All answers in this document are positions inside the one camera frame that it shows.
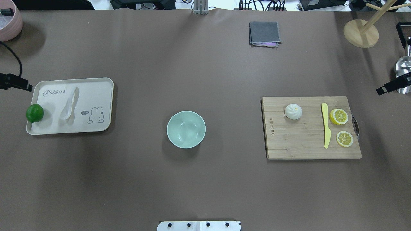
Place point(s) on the yellow plastic knife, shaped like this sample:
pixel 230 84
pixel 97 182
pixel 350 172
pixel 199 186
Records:
pixel 327 131

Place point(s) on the black tray with glasses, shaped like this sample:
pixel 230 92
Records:
pixel 404 32

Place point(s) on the metal scoop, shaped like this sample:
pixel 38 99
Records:
pixel 403 65

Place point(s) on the light green bowl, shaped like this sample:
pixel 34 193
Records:
pixel 186 129

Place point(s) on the bamboo cutting board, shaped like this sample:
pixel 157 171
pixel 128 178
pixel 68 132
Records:
pixel 288 139

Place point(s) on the aluminium frame post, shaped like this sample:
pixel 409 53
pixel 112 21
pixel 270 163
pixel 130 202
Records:
pixel 200 7

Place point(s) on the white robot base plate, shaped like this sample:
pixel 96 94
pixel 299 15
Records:
pixel 224 225

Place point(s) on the lower lemon slice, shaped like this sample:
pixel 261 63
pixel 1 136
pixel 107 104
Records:
pixel 344 138

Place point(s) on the pink bowl with ice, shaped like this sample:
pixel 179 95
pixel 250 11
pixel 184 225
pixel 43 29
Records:
pixel 11 26

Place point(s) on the green lime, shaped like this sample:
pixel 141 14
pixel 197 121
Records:
pixel 34 113

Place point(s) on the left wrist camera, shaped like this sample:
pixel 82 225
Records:
pixel 13 81

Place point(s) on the beige rabbit tray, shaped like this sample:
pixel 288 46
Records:
pixel 92 106

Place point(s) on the upper lemon half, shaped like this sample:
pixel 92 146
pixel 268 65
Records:
pixel 338 116

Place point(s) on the metal tube in bowl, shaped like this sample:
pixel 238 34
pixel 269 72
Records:
pixel 7 12

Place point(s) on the white ceramic spoon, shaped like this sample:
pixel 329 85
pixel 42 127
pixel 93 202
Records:
pixel 67 110

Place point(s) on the white steamed bun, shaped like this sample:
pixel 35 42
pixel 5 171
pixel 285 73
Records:
pixel 293 111

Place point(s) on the folded grey cloth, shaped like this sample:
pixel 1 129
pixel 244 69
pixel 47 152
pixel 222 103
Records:
pixel 264 34

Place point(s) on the wooden mug tree stand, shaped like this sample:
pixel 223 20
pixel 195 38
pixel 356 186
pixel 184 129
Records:
pixel 362 33

